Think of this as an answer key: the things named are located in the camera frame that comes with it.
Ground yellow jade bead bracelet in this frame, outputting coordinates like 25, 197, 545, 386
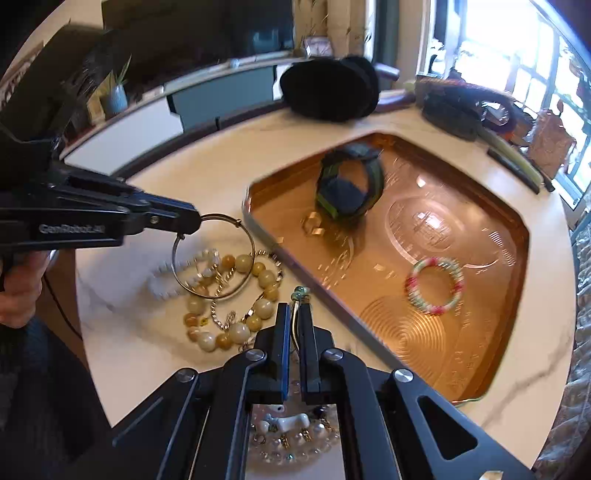
184, 253, 283, 354

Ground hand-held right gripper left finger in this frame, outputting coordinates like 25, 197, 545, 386
111, 302, 293, 480

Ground window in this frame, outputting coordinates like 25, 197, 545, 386
416, 0, 591, 197

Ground colourful knitted handbag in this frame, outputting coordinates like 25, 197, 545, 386
414, 75, 533, 145

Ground gold metal tray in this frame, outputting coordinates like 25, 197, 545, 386
241, 132, 530, 405

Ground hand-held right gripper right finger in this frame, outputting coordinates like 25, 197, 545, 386
297, 302, 536, 480

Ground brown paper bag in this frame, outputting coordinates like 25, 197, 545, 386
525, 108, 579, 180

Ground plastic covered sofa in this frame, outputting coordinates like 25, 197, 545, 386
533, 222, 591, 480

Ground teal bead cord bracelet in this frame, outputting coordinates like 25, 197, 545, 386
290, 285, 311, 352

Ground thin gold bangle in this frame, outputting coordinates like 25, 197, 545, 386
172, 213, 256, 301

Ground black cable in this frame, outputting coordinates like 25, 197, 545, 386
43, 271, 85, 340

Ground purple padded bar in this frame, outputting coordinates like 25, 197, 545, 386
373, 64, 408, 113

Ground white bead bracelet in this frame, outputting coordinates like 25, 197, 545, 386
148, 248, 223, 302

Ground small picture frame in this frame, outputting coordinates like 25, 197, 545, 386
302, 37, 336, 59

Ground small potted plant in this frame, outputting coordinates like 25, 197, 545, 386
99, 55, 136, 117

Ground gold ring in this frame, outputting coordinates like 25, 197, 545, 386
302, 212, 327, 237

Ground yellow green padded stick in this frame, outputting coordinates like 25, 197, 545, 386
477, 124, 544, 186

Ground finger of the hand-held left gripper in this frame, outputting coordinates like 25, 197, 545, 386
61, 161, 202, 223
126, 209, 202, 237

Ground person's left hand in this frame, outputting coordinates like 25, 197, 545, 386
0, 251, 49, 328

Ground tall leafy branches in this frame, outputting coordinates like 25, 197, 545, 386
295, 0, 335, 47

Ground dark green pouch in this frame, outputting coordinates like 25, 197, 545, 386
421, 91, 486, 141

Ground person's dark clothing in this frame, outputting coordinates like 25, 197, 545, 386
0, 318, 114, 480

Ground pink green bead bracelet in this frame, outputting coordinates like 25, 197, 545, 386
405, 257, 465, 315

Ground gold chain bracelet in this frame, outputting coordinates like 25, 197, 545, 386
209, 249, 285, 332

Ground black television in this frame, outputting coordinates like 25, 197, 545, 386
100, 0, 296, 89

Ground green black strap watch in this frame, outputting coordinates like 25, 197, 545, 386
315, 143, 385, 223

